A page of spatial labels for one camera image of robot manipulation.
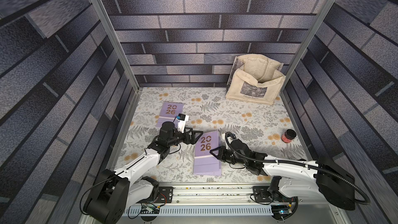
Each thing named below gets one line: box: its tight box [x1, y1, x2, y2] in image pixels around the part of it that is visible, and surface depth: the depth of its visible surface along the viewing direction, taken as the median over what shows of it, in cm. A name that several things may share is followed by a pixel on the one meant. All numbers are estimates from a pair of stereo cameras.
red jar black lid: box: [280, 128, 297, 144], surface depth 89 cm
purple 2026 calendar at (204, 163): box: [193, 129, 222, 176], surface depth 81 cm
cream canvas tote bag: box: [225, 53, 287, 105], surface depth 105 cm
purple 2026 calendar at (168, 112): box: [155, 101, 185, 128], surface depth 109 cm
